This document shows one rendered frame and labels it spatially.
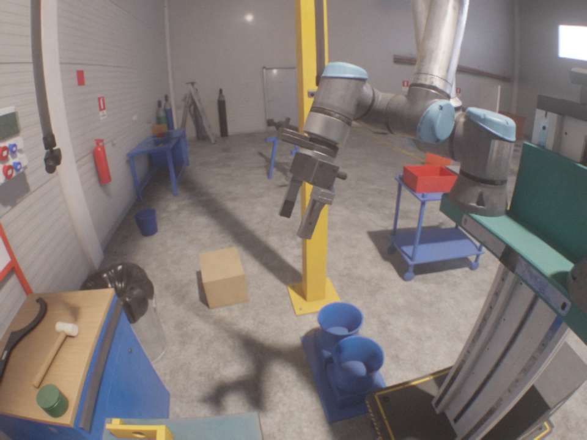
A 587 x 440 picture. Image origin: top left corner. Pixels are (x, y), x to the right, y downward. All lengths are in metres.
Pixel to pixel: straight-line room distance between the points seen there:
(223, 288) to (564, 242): 2.27
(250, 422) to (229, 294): 1.87
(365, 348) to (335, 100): 1.53
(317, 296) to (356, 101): 2.09
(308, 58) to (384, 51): 9.67
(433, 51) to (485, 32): 14.36
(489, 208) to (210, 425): 0.90
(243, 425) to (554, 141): 1.06
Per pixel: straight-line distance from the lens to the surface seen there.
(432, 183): 2.61
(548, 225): 0.88
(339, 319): 2.12
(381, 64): 11.39
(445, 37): 0.66
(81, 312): 1.47
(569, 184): 0.84
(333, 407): 1.96
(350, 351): 1.90
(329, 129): 0.58
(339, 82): 0.60
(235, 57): 10.05
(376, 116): 0.66
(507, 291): 1.08
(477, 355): 1.31
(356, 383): 1.76
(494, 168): 0.85
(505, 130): 0.84
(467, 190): 0.87
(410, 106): 0.61
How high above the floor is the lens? 1.75
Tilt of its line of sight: 27 degrees down
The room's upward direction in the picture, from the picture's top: 2 degrees counter-clockwise
